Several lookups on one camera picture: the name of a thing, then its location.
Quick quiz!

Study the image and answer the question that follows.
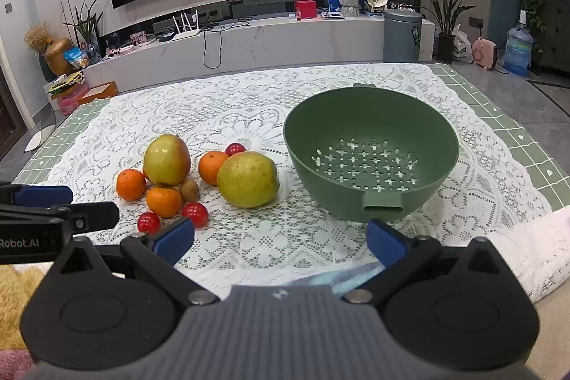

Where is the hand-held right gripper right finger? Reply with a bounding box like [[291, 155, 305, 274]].
[[343, 218, 522, 305]]

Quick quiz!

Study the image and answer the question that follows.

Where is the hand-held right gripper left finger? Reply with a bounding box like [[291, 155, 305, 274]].
[[47, 216, 221, 305]]

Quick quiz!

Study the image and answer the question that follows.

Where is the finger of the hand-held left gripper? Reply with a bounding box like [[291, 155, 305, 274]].
[[0, 182, 74, 207], [0, 202, 121, 239]]

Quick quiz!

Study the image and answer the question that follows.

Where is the orange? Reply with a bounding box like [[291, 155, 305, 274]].
[[198, 151, 231, 186], [116, 168, 147, 202], [146, 185, 183, 219]]

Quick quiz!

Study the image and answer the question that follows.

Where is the brown kiwi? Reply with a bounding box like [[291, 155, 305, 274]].
[[180, 179, 201, 203]]

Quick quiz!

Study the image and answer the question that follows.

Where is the red-tinged mango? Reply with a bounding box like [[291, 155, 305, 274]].
[[142, 134, 192, 187]]

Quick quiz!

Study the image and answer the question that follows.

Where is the large yellow-green pear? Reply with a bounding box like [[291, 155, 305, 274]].
[[217, 151, 280, 209]]

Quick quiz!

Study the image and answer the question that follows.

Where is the green colander bowl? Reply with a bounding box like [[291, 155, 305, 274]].
[[283, 83, 460, 224]]

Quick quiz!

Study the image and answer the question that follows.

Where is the white round floor device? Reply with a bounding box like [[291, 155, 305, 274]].
[[24, 124, 56, 151]]

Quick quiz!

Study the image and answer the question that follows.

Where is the yellow fluffy cloth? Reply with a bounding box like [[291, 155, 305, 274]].
[[0, 264, 45, 349]]

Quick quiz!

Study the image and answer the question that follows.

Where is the light blue cloth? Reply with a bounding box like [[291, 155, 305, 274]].
[[285, 262, 386, 296]]

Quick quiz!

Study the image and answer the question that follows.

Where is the dark glass door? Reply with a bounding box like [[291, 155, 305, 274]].
[[0, 35, 36, 160]]

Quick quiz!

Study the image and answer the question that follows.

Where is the pink box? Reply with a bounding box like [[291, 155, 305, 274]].
[[56, 88, 90, 116]]

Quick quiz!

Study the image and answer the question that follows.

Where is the stack of colourful packets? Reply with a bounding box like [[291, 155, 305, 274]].
[[47, 71, 85, 96]]

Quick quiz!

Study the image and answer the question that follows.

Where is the orange cardboard box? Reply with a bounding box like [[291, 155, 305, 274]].
[[78, 82, 119, 105]]

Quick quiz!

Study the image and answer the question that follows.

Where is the pink fluffy cloth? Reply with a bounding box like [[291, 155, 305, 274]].
[[0, 348, 35, 380]]

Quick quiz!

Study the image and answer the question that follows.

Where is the golden vase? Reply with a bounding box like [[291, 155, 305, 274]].
[[43, 37, 74, 77]]

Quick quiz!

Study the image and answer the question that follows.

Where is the blue snack bag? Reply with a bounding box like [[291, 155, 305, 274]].
[[63, 47, 90, 69]]

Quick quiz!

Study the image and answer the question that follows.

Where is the slim leafy plant in vase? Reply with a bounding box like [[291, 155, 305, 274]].
[[62, 0, 104, 64]]

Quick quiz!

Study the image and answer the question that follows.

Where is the white lace tablecloth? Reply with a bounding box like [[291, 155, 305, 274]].
[[36, 62, 570, 305]]

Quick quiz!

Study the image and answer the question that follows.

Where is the dried grass bunch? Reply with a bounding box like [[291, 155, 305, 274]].
[[24, 21, 54, 51]]

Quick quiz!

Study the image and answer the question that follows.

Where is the white router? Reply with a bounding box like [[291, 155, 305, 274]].
[[171, 10, 201, 41]]

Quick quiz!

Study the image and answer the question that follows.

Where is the long-leaf potted plant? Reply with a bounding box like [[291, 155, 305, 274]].
[[410, 0, 488, 64]]

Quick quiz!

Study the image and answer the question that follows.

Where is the grey trash bin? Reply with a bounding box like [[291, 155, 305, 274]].
[[383, 10, 423, 64]]

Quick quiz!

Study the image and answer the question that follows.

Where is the white plastic bag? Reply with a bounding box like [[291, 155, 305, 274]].
[[452, 24, 473, 64]]

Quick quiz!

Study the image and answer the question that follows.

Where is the pink heater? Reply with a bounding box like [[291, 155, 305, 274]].
[[472, 36, 497, 69]]

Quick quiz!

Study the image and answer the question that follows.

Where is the white marble TV cabinet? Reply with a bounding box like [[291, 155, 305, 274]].
[[80, 12, 435, 93]]

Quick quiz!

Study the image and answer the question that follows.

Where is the blue water jug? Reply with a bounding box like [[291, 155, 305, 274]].
[[502, 24, 534, 77]]

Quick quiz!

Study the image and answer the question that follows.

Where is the red box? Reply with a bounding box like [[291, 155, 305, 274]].
[[295, 0, 317, 21]]

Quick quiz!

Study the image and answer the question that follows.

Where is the dark drawer cabinet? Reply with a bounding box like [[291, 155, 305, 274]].
[[537, 0, 570, 73]]

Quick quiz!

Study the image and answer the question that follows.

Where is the black cable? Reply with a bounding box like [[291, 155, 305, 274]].
[[202, 17, 252, 69]]

